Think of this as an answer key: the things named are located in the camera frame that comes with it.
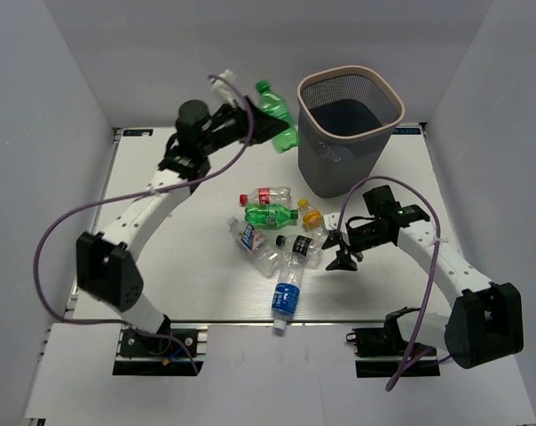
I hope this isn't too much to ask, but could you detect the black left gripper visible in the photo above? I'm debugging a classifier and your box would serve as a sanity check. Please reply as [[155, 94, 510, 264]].
[[201, 96, 290, 157]]

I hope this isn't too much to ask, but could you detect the green bottle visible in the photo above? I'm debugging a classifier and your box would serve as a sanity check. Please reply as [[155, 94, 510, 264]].
[[255, 80, 299, 154], [245, 204, 299, 226]]

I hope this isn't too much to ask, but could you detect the clear bottle black cap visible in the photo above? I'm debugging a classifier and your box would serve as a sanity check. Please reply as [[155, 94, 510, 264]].
[[276, 234, 323, 269]]

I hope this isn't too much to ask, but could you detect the clear bottle yellow label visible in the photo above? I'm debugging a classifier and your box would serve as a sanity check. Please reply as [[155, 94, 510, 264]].
[[297, 198, 330, 249]]

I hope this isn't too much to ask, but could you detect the clear bottle blue white label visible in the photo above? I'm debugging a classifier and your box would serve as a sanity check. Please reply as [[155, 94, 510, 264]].
[[227, 217, 282, 277]]

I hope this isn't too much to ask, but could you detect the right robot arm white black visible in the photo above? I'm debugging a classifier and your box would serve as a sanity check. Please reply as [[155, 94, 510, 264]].
[[323, 185, 524, 369]]

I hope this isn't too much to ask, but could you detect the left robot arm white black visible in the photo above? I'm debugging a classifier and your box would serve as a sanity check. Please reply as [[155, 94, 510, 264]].
[[76, 99, 289, 354]]

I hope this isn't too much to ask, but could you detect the grey mesh waste bin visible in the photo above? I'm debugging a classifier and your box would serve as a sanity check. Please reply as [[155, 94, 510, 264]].
[[297, 65, 406, 198]]

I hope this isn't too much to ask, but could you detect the clear bottle red cap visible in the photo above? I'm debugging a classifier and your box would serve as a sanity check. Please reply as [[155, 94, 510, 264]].
[[239, 186, 292, 208]]

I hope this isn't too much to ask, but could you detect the green bottle in pile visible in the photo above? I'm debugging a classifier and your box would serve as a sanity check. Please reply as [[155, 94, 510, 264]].
[[245, 204, 299, 226]]

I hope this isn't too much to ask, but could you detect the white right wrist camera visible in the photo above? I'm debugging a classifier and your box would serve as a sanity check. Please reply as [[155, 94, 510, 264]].
[[323, 212, 345, 232]]

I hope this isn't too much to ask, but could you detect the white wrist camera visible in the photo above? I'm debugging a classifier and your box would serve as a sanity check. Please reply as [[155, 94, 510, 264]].
[[210, 69, 239, 107], [323, 212, 345, 232]]

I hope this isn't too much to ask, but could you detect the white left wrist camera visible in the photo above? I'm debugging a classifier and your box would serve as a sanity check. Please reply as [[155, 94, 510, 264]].
[[210, 69, 239, 107]]

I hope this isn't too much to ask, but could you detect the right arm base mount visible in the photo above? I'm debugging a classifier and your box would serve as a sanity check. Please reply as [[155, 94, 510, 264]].
[[345, 327, 440, 379]]

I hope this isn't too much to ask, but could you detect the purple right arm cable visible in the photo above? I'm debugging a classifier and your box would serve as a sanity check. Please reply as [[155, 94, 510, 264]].
[[338, 176, 453, 392]]

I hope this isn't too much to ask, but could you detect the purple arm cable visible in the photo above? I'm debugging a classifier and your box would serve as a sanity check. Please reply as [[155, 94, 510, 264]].
[[338, 176, 453, 392], [32, 74, 256, 325]]

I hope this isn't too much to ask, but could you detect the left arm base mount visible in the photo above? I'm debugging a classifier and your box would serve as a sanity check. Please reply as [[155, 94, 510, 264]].
[[113, 323, 208, 377]]

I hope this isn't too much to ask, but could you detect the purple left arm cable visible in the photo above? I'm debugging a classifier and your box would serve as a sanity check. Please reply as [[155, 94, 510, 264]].
[[32, 74, 256, 325]]

